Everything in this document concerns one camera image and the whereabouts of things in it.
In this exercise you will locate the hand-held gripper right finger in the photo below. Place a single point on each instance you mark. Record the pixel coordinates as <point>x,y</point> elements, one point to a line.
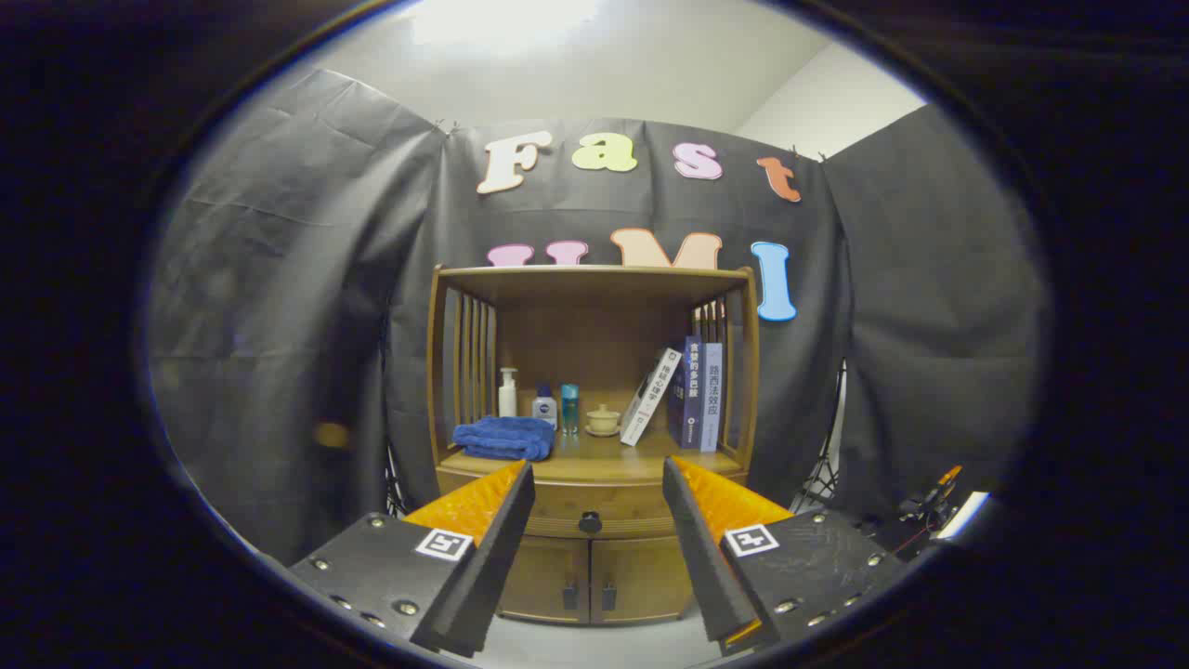
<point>706,557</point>

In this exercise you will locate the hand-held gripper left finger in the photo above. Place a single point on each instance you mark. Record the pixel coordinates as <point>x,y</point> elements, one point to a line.
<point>497,557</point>

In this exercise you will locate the wooden drawer with black knob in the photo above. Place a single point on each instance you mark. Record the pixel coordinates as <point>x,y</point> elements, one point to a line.
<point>557,506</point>

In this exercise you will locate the wooden countertop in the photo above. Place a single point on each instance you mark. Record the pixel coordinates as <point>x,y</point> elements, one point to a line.
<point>594,455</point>

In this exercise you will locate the wooden cabinet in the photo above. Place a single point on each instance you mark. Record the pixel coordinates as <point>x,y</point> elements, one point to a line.
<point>594,344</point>

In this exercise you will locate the blue folded towel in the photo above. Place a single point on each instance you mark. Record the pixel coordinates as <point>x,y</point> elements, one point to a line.
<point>506,437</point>

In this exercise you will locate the white lotion bottle blue cap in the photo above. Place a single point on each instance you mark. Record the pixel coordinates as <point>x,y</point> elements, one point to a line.
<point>544,409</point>

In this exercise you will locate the pale lavender book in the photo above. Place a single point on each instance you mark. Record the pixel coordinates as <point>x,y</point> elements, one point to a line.
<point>712,400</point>

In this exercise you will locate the white pump bottle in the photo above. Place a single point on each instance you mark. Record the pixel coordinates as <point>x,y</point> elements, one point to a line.
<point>508,400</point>

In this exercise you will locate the dark blue book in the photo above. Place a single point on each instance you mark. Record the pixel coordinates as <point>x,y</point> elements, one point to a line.
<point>687,400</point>

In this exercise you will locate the clear blue bottle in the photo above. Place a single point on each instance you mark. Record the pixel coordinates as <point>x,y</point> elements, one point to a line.
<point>569,409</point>

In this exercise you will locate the white book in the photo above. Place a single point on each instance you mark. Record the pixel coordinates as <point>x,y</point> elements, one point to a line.
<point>646,400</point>

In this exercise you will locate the beige lidded teacup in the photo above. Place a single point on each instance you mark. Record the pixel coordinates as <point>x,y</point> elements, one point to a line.
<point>603,421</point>

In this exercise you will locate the black device with orange tip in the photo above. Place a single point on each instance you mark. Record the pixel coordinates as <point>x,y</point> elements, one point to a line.
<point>929,506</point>

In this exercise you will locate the white flat panel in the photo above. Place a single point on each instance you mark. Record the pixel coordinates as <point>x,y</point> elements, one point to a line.
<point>966,514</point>

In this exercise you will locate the black lattice stand frame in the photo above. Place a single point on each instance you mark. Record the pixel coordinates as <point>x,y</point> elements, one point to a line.
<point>822,478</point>
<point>397,492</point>

